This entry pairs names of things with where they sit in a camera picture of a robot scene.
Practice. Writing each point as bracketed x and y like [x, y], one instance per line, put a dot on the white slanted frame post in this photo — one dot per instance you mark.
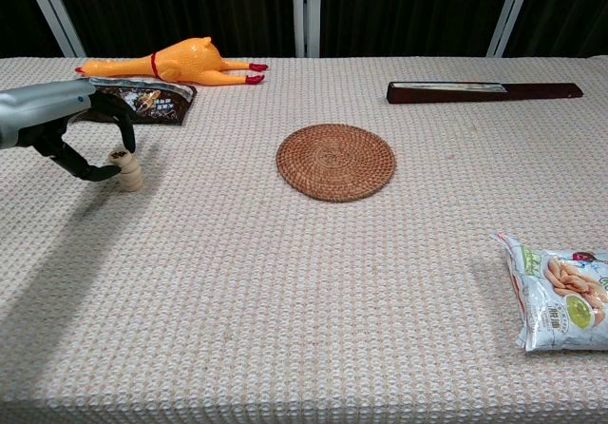
[52, 15]
[510, 15]

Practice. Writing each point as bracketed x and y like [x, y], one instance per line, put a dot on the white green snack bag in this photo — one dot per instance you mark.
[560, 295]

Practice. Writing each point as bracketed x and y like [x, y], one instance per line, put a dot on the wooden chess piece black character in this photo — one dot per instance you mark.
[131, 186]
[118, 156]
[133, 172]

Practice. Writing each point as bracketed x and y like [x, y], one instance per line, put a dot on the wooden chess piece red character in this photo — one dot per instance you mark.
[132, 163]
[132, 179]

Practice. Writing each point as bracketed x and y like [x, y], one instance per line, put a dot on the white double frame post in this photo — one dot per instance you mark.
[298, 15]

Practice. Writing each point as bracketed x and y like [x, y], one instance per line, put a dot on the beige woven tablecloth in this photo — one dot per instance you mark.
[304, 300]

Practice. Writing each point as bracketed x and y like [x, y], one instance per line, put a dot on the yellow rubber chicken toy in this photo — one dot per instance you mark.
[185, 60]

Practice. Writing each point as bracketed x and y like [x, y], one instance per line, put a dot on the round woven rattan coaster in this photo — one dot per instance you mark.
[336, 162]

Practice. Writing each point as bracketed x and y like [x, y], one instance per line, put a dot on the dark brown snack packet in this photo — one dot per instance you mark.
[157, 101]

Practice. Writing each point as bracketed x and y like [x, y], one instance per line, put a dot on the dark pleated curtain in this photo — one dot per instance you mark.
[190, 5]

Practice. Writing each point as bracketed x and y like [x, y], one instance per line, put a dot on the dark wooden folded fan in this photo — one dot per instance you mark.
[475, 93]

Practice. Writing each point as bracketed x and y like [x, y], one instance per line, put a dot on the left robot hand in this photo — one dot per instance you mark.
[33, 110]

